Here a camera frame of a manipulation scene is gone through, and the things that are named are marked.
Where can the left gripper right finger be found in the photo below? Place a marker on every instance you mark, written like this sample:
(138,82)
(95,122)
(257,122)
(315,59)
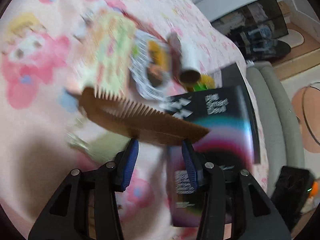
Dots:
(254,216)

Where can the black glass cabinet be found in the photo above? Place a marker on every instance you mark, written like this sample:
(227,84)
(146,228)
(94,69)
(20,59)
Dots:
(256,30)

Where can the brown wooden comb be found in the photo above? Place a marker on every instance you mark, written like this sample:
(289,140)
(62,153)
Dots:
(137,120)

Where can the green yellow snack packet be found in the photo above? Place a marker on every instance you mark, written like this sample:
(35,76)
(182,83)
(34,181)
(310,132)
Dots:
(206,82)

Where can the orange green sticker card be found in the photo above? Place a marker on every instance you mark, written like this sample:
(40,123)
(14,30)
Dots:
(107,57)

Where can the round cartoon sticker pack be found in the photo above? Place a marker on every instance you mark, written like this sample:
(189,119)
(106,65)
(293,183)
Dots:
(150,66)

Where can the brown crumpled wrapper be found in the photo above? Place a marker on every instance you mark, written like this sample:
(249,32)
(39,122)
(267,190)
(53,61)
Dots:
(174,44)

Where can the black Daphne box lid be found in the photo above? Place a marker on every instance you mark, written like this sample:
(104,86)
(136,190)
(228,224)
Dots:
(228,76)

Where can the black rainbow Smart Devil box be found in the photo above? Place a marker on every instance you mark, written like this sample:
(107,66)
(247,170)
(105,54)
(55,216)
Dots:
(228,114)

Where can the white cardboard tube roll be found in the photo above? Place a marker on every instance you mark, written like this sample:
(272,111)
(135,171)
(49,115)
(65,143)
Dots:
(189,72)

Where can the pink cartoon blanket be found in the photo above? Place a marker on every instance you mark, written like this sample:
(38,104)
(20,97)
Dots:
(37,113)

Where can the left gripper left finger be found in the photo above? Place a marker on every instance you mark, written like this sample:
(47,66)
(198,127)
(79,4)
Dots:
(66,215)

